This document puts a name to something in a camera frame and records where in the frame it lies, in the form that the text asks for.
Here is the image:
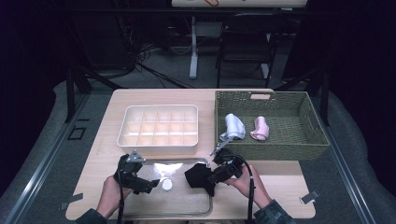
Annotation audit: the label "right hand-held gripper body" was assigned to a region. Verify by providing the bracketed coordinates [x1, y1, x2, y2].
[209, 136, 250, 185]

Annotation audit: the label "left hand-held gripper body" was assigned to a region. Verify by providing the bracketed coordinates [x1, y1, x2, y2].
[113, 149, 148, 189]

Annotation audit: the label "clear plastic box lid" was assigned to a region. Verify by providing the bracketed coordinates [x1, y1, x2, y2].
[120, 157, 215, 217]

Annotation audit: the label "black sock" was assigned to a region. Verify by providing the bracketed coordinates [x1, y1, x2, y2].
[184, 162, 219, 198]

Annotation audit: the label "white compartment storage box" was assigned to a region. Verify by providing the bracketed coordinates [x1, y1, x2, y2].
[116, 104, 200, 157]

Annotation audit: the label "green woven basket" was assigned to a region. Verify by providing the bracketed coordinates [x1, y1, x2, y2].
[214, 90, 331, 161]

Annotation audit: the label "white sock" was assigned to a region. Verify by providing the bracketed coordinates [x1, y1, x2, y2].
[219, 113, 247, 143]

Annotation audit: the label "pink sock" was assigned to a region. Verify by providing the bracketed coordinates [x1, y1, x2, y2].
[249, 116, 270, 142]

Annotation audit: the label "person's right hand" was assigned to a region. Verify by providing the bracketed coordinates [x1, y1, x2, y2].
[225, 164, 272, 210]

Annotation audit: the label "person's left hand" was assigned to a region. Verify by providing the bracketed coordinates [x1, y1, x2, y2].
[96, 175, 134, 218]

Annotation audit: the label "grey floor tape strip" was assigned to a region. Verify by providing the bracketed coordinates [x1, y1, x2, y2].
[59, 192, 84, 211]

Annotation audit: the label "black metal stand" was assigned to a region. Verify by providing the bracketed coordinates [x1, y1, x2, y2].
[275, 66, 331, 127]
[64, 62, 125, 124]

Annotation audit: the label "white desk leg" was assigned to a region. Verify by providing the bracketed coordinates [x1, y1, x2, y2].
[189, 16, 200, 80]
[261, 32, 271, 79]

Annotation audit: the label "black folding chair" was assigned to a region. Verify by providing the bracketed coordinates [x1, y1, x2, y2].
[215, 12, 289, 89]

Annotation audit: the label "light desk top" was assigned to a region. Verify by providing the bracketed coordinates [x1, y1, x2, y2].
[171, 0, 308, 8]

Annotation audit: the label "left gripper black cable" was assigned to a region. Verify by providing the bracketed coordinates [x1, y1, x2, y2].
[116, 158, 125, 224]

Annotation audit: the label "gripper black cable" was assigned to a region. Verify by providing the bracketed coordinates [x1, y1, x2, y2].
[230, 153, 256, 224]
[116, 158, 125, 224]

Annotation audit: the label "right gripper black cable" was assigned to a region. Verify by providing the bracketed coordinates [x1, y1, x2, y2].
[230, 153, 256, 224]

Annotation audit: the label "aluminium floor rail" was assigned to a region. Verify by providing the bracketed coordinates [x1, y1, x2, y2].
[3, 92, 92, 224]
[311, 96, 377, 224]

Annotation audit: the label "black floor cables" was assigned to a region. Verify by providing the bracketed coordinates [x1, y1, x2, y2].
[118, 18, 188, 90]

